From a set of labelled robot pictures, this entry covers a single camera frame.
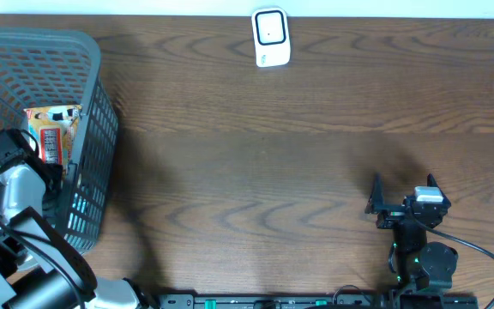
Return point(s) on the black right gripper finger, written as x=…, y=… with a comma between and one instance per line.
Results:
x=436, y=194
x=375, y=204

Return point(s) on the grey plastic shopping basket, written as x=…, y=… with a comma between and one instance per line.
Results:
x=53, y=68

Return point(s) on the yellow wet wipes bag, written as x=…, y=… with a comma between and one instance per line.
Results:
x=54, y=129

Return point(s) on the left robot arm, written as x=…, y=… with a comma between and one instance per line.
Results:
x=38, y=267

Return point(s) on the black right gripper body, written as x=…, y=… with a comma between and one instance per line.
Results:
x=391, y=217

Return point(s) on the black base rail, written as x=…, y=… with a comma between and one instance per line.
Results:
x=320, y=301

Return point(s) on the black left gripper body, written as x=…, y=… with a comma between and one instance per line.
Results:
x=51, y=180

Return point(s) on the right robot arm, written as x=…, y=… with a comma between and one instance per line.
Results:
x=424, y=269

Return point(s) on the white barcode scanner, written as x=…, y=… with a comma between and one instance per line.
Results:
x=271, y=37

